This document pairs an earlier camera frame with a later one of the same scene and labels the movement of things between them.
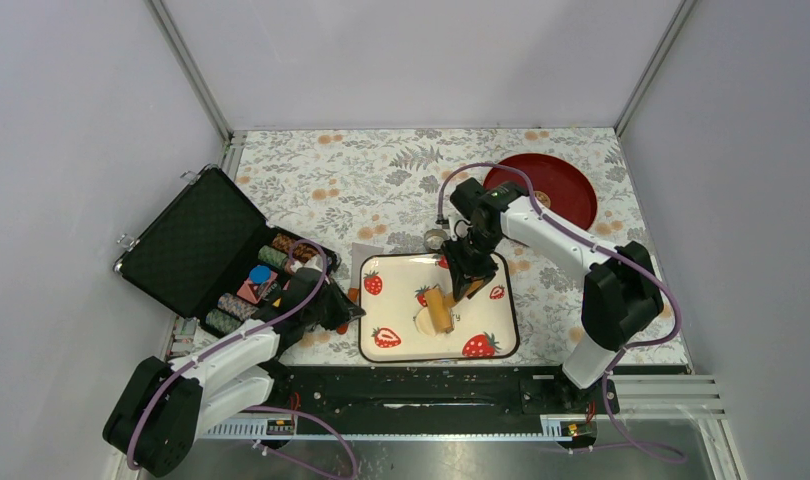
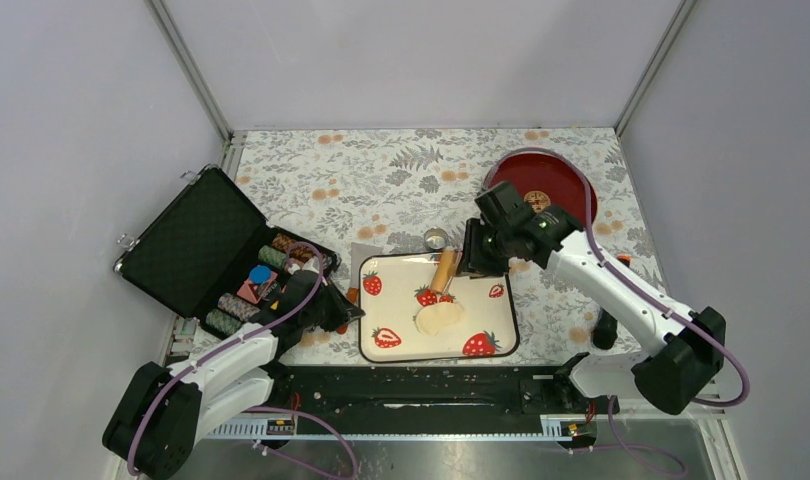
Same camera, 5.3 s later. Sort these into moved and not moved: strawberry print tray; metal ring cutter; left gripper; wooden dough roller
Moved: wooden dough roller
Not moved: strawberry print tray; metal ring cutter; left gripper
